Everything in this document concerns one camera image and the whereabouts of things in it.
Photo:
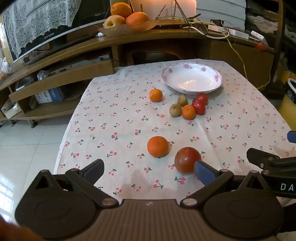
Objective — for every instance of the small white box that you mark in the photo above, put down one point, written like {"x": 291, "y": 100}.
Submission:
{"x": 9, "y": 111}

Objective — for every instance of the white floral plate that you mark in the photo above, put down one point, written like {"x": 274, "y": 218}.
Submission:
{"x": 192, "y": 77}

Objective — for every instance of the white plug adapter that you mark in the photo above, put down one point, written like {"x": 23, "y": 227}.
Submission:
{"x": 257, "y": 36}

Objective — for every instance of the wooden television cabinet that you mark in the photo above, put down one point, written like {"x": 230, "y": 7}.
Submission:
{"x": 161, "y": 44}

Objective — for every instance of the blue and white box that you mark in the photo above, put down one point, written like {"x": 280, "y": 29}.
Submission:
{"x": 49, "y": 95}

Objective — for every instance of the large orange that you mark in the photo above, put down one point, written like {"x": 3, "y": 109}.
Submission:
{"x": 121, "y": 9}
{"x": 137, "y": 18}

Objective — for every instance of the black television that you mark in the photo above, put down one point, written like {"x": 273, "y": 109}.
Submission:
{"x": 92, "y": 11}

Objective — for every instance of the small red tomato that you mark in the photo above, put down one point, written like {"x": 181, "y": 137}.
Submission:
{"x": 202, "y": 98}
{"x": 199, "y": 107}

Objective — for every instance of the white lace cover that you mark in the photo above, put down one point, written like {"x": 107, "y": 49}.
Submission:
{"x": 34, "y": 20}

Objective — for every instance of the yellow apple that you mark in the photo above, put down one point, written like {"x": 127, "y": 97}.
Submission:
{"x": 114, "y": 21}

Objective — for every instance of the yellow trash bin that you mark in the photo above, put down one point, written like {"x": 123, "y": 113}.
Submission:
{"x": 288, "y": 104}

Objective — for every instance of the orange tangerine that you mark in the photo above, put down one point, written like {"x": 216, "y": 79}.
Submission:
{"x": 158, "y": 146}
{"x": 189, "y": 112}
{"x": 155, "y": 95}

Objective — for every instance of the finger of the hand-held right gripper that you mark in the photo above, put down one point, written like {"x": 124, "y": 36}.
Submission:
{"x": 256, "y": 156}
{"x": 291, "y": 136}

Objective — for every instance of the large dark red tomato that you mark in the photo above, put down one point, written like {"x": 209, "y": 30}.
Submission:
{"x": 186, "y": 160}

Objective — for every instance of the brown kiwi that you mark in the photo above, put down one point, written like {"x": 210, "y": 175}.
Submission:
{"x": 182, "y": 100}
{"x": 175, "y": 110}

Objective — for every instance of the white power strip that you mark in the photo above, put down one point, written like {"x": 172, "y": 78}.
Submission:
{"x": 218, "y": 28}

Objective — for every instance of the cherry print tablecloth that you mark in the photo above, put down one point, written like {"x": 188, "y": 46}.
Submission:
{"x": 115, "y": 115}

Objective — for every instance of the wooden post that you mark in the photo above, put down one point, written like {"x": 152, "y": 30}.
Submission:
{"x": 278, "y": 34}

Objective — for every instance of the silver media player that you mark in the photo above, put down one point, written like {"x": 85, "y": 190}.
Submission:
{"x": 76, "y": 64}

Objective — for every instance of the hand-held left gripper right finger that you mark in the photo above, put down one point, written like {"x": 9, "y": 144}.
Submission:
{"x": 203, "y": 172}

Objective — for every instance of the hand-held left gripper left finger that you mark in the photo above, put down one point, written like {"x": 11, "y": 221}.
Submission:
{"x": 94, "y": 169}

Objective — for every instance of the glass fruit bowl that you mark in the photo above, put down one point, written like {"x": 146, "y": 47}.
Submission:
{"x": 129, "y": 28}

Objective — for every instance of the small red object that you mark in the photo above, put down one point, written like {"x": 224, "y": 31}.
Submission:
{"x": 260, "y": 45}

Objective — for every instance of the black power adapter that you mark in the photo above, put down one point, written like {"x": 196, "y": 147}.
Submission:
{"x": 216, "y": 22}

